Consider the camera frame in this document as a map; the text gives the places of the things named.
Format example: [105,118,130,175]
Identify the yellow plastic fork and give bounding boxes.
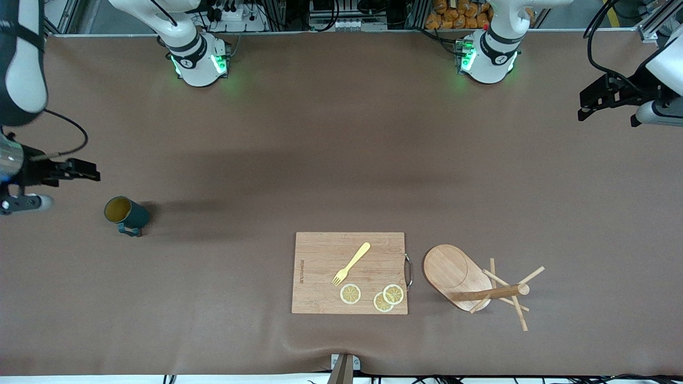
[332,242,371,287]

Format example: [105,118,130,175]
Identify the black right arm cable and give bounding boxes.
[42,109,89,159]

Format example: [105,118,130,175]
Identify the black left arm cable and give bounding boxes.
[583,0,644,90]

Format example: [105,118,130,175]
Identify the aluminium frame post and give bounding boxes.
[44,0,82,37]
[638,0,683,44]

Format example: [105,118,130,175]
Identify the orange packaged goods pile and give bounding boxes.
[425,0,494,30]

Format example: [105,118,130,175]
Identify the bamboo cutting board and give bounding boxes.
[291,231,409,315]

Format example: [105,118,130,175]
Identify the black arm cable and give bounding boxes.
[42,109,89,159]
[583,0,644,90]

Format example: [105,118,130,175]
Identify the dark green mug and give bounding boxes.
[104,196,151,237]

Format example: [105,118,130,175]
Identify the brown table mat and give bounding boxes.
[0,31,683,377]

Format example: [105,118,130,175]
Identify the wooden mug rack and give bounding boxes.
[423,244,546,332]

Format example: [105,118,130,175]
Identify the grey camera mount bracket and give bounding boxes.
[327,353,361,384]

